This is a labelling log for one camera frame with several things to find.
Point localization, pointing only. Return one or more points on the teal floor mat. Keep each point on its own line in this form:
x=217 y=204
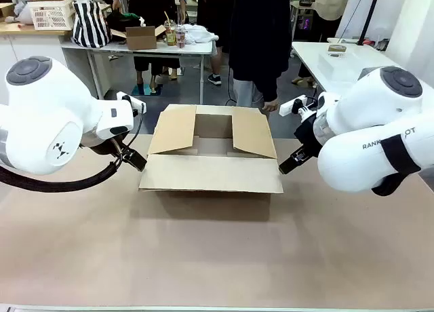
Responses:
x=146 y=89

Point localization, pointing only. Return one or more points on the small open cardboard box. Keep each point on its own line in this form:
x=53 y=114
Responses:
x=140 y=39

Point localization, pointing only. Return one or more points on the large brown cardboard box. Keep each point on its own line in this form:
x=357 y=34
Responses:
x=210 y=173

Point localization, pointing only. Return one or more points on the iced drink cup with straw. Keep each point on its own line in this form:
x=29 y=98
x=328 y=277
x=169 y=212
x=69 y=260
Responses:
x=170 y=34

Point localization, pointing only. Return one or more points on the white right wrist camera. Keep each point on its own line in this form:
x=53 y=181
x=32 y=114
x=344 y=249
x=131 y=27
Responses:
x=291 y=106

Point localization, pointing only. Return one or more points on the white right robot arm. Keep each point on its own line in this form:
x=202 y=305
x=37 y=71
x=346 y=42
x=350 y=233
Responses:
x=373 y=122

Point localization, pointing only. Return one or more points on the bystander with dark sneakers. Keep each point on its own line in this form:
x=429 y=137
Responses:
x=213 y=27

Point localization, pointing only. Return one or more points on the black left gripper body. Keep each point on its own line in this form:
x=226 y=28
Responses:
x=108 y=146

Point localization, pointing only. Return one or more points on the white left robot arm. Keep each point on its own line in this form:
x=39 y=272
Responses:
x=44 y=122

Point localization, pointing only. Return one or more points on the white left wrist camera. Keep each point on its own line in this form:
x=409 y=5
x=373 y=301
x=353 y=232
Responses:
x=134 y=102

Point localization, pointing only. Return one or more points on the black bag with green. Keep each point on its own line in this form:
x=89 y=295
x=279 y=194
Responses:
x=123 y=20

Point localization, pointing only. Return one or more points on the bystander in black clothes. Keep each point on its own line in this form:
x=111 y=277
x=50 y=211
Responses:
x=152 y=6

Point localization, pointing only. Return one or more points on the brown tape roll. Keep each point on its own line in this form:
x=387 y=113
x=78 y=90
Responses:
x=336 y=48

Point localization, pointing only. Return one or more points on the person's left forearm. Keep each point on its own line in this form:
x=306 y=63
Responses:
x=269 y=84

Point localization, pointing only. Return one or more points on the white desk with metal legs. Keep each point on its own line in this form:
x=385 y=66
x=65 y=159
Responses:
x=142 y=51

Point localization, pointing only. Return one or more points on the black tripod stand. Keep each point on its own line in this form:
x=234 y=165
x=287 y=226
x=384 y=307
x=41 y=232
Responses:
x=368 y=17

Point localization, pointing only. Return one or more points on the pink drink cup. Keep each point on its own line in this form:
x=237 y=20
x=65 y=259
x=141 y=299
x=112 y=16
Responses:
x=180 y=37

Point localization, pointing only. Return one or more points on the person in black sweatshirt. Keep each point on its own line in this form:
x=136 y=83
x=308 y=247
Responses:
x=257 y=37

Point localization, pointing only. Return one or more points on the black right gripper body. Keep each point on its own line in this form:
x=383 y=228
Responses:
x=308 y=135

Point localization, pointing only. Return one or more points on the white cloth bundle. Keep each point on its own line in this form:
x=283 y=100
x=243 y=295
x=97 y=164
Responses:
x=201 y=34

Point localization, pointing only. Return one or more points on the clear plastic container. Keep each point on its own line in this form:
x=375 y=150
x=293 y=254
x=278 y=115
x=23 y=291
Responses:
x=335 y=62

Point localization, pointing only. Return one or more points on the person's left hand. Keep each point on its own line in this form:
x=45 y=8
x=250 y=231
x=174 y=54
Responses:
x=270 y=106

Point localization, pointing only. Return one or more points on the black white striped bag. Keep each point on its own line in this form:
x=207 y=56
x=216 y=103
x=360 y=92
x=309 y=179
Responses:
x=89 y=23

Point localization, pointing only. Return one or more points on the bystander in beige top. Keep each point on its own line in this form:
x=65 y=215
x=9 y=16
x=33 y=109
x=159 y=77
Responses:
x=330 y=3

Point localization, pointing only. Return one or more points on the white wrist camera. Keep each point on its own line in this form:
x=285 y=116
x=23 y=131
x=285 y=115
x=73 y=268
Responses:
x=291 y=106
x=134 y=102

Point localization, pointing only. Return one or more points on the white plastic basket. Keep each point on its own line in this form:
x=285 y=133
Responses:
x=51 y=15

